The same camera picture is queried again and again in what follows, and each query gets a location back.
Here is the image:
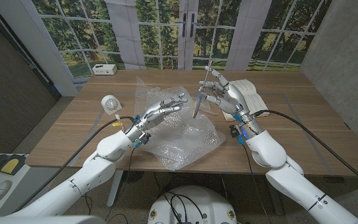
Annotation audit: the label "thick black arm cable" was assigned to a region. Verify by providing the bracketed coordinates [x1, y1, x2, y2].
[253, 110, 358, 193]
[19, 115, 135, 213]

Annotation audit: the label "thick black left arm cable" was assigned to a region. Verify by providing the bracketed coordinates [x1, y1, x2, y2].
[19, 115, 135, 213]

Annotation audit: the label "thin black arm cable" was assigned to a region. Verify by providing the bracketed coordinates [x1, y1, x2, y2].
[241, 143, 273, 224]
[106, 147, 136, 220]

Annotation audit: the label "open paperback book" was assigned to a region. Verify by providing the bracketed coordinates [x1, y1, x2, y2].
[222, 78, 270, 122]

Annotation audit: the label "white round kitchen timer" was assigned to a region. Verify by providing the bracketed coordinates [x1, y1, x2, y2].
[101, 94, 122, 116]

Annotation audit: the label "white table leg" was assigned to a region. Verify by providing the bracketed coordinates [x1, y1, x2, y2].
[106, 170, 124, 208]

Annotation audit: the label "white floor mat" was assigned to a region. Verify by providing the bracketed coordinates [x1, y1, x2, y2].
[0, 152, 30, 218]

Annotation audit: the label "large clear bubble wrap sheet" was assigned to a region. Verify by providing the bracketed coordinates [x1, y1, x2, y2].
[134, 76, 227, 171]

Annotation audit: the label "white power socket box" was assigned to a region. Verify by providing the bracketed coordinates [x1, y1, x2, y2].
[91, 63, 118, 76]

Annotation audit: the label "printed forest window backdrop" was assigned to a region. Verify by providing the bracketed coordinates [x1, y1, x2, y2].
[0, 0, 334, 97]

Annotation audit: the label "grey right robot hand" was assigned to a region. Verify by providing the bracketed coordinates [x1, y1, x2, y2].
[198, 65, 256, 123]

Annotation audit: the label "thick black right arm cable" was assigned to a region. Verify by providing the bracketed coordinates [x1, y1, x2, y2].
[253, 110, 358, 193]

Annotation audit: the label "dark brown door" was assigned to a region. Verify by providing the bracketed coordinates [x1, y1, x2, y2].
[0, 6, 58, 153]

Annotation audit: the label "small clear bubble wrap piece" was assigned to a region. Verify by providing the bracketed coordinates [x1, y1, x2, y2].
[197, 95, 218, 115]

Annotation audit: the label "grey table leg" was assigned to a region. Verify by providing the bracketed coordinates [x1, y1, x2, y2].
[264, 179, 285, 216]

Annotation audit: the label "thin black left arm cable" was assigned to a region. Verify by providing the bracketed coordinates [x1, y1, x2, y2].
[106, 147, 136, 220]

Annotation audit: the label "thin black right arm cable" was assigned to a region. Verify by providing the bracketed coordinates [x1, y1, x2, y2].
[241, 143, 273, 224]

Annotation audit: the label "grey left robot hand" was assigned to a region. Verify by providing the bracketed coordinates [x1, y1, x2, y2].
[135, 92, 189, 134]

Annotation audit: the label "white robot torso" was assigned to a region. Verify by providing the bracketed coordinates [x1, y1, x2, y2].
[147, 185, 238, 224]

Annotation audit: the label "grey scissors with yellow handles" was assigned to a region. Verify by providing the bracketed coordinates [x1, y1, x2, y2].
[192, 65, 213, 119]

